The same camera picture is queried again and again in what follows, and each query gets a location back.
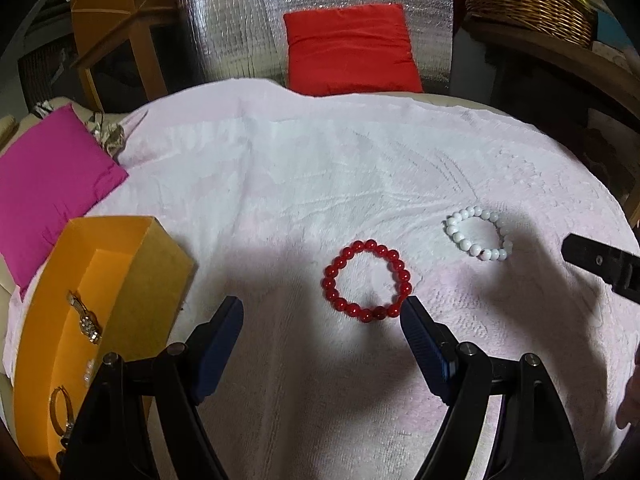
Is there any magenta cushion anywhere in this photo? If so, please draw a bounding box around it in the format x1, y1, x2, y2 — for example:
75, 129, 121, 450
1, 104, 128, 290

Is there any wicker basket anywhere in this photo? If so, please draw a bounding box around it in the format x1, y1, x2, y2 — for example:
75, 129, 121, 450
464, 0, 597, 49

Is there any red cushion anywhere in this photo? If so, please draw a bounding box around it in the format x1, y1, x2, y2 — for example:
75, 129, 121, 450
283, 3, 423, 96

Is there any wooden side table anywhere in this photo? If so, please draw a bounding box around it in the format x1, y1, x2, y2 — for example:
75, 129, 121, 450
70, 0, 194, 112

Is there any wooden shelf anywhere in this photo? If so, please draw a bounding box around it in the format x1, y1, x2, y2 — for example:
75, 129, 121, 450
461, 18, 639, 208

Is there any silver foil insulation sheet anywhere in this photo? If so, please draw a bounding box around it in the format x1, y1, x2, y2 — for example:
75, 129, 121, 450
178, 0, 454, 93

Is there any silver bangle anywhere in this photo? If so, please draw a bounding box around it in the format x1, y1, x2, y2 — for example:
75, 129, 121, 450
48, 386, 75, 440

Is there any red bead bracelet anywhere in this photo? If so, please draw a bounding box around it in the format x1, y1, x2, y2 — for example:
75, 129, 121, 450
321, 237, 414, 323

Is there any orange cardboard box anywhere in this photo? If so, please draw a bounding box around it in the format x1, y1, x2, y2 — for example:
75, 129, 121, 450
13, 216, 194, 479

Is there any person's right hand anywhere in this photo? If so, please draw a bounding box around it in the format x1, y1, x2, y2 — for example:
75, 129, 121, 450
615, 356, 640, 429

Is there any white bead bracelet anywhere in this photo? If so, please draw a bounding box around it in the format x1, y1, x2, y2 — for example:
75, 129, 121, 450
444, 205, 516, 262

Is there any silver fabric pouch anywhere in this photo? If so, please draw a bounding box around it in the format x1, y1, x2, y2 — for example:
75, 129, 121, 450
85, 112, 125, 159

